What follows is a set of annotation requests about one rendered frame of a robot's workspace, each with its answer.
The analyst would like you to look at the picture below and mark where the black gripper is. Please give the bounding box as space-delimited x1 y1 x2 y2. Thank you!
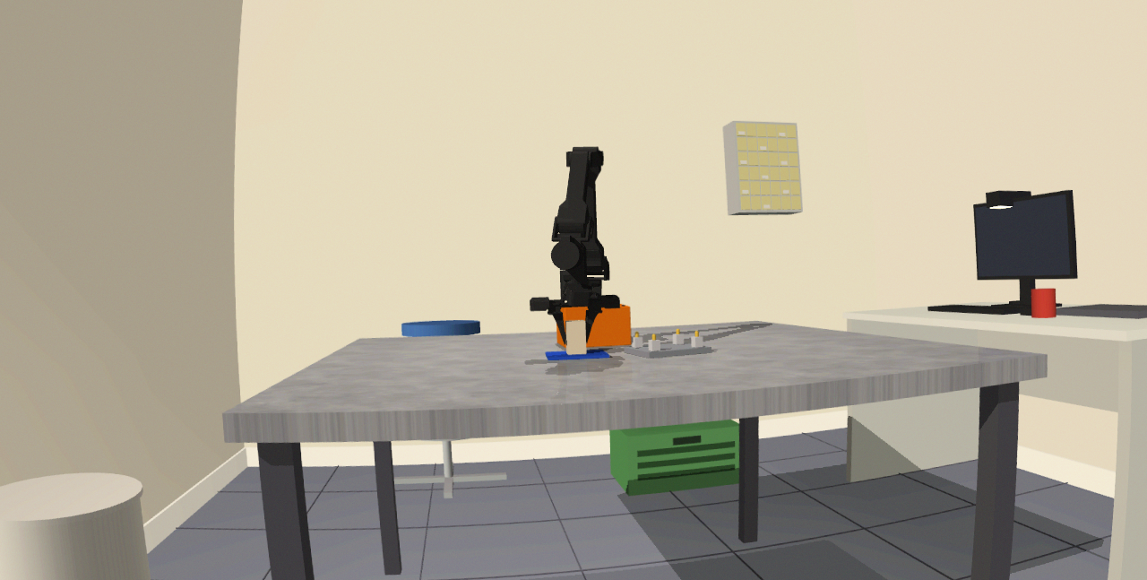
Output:
530 271 621 344

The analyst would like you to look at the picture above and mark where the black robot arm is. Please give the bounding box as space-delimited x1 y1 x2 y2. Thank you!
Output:
551 146 610 307

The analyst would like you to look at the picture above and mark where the blue plate with beige square handle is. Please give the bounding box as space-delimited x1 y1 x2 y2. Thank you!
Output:
546 320 609 360

